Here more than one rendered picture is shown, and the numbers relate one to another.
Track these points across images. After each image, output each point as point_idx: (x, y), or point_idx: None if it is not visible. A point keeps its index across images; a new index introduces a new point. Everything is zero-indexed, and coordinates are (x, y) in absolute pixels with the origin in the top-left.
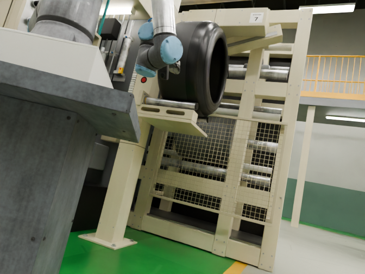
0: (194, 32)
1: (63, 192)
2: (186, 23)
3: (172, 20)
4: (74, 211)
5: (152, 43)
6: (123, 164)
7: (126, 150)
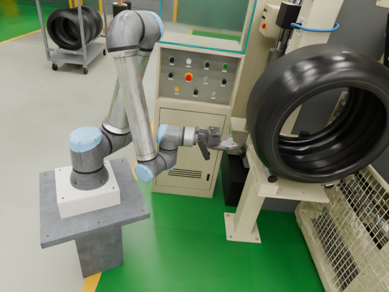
0: (262, 96)
1: (87, 238)
2: (275, 68)
3: (139, 150)
4: (117, 237)
5: (160, 147)
6: (248, 183)
7: (251, 174)
